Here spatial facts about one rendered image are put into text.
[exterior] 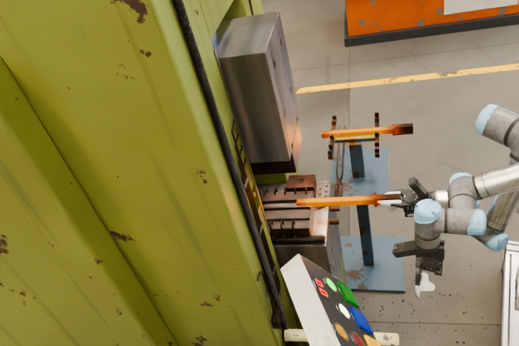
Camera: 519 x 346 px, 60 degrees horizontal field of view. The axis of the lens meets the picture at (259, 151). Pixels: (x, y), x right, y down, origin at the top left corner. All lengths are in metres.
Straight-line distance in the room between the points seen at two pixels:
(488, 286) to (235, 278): 1.67
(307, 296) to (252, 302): 0.36
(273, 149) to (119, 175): 0.49
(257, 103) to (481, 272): 1.90
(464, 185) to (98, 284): 1.21
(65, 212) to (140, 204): 0.21
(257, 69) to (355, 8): 3.92
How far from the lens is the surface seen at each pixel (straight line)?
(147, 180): 1.31
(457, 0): 5.29
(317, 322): 1.31
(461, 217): 1.42
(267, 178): 2.11
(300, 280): 1.39
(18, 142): 1.28
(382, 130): 2.18
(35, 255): 1.64
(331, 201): 1.84
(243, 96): 1.37
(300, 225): 1.81
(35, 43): 1.19
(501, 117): 1.76
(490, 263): 2.95
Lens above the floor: 2.29
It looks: 36 degrees down
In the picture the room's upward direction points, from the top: 16 degrees counter-clockwise
